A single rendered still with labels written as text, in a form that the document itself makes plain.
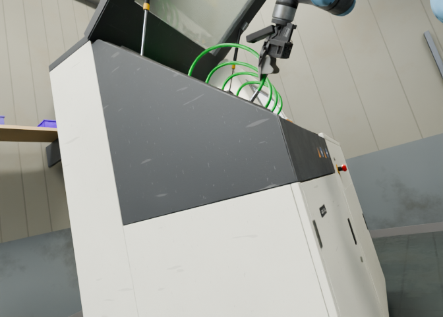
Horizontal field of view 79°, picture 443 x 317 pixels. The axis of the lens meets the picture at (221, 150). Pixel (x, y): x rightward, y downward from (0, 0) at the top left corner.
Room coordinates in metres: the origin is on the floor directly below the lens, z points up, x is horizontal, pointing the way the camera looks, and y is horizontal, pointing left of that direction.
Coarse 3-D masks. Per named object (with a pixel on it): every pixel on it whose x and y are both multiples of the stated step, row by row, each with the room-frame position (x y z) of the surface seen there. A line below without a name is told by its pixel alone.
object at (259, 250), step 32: (256, 192) 0.64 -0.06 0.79; (288, 192) 0.61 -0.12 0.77; (160, 224) 0.79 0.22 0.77; (192, 224) 0.74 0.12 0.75; (224, 224) 0.69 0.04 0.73; (256, 224) 0.65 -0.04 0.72; (288, 224) 0.62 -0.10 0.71; (352, 224) 1.20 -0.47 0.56; (160, 256) 0.80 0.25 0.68; (192, 256) 0.75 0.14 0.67; (224, 256) 0.70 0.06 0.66; (256, 256) 0.66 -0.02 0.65; (288, 256) 0.63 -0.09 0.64; (320, 256) 0.60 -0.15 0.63; (160, 288) 0.81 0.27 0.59; (192, 288) 0.76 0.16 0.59; (224, 288) 0.71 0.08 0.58; (256, 288) 0.67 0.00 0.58; (288, 288) 0.64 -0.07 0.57; (320, 288) 0.61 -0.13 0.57
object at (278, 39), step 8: (280, 24) 0.83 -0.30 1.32; (288, 24) 0.81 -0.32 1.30; (280, 32) 0.84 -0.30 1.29; (288, 32) 0.82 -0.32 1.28; (264, 40) 0.86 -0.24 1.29; (272, 40) 0.84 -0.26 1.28; (280, 40) 0.85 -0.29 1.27; (288, 40) 0.85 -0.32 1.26; (272, 48) 0.87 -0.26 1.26; (280, 48) 0.85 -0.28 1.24; (288, 48) 0.86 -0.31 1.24; (272, 56) 0.88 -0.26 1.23; (280, 56) 0.85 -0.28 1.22; (288, 56) 0.89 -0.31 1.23
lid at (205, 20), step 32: (128, 0) 0.82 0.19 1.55; (160, 0) 0.91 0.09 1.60; (192, 0) 1.00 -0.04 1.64; (224, 0) 1.11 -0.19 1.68; (256, 0) 1.21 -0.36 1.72; (96, 32) 0.84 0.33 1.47; (128, 32) 0.92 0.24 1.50; (160, 32) 1.01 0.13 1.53; (192, 32) 1.14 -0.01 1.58; (224, 32) 1.27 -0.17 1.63
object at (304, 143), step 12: (288, 132) 0.64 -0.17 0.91; (300, 132) 0.76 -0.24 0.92; (300, 144) 0.72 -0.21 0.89; (312, 144) 0.89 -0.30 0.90; (324, 144) 1.15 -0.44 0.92; (300, 156) 0.68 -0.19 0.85; (312, 156) 0.83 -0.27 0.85; (324, 156) 1.05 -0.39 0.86; (300, 168) 0.65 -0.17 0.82; (312, 168) 0.78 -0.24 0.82; (324, 168) 0.97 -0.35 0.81; (300, 180) 0.63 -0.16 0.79
